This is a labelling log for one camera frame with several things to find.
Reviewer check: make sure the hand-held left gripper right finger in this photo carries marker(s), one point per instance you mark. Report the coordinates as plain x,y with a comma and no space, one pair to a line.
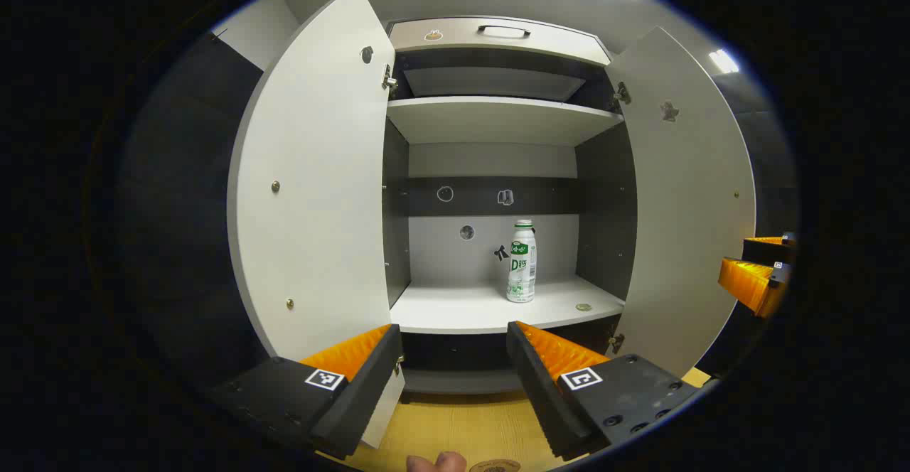
544,394

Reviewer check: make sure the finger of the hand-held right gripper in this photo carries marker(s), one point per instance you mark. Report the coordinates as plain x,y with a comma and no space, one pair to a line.
768,250
746,280

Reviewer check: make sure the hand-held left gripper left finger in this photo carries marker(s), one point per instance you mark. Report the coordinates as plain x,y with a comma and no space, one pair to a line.
362,394

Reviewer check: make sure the round brown coaster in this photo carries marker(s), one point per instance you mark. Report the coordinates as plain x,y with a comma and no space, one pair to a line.
495,467

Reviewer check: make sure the grey cabinet door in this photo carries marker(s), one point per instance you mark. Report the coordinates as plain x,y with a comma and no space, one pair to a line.
320,195
689,209

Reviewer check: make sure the white bottle with green label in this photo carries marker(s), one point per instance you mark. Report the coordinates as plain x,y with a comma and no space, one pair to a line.
521,273

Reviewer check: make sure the grey cabinet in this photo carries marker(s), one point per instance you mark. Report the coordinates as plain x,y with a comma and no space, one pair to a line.
490,312

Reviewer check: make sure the grey cabinet shelf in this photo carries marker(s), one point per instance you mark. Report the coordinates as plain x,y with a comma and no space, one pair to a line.
498,120

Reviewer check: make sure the small ceiling light panel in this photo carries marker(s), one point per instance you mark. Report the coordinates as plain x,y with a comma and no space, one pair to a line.
724,61

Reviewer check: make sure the black backdrop cloth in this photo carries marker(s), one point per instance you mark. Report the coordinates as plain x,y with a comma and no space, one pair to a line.
185,209

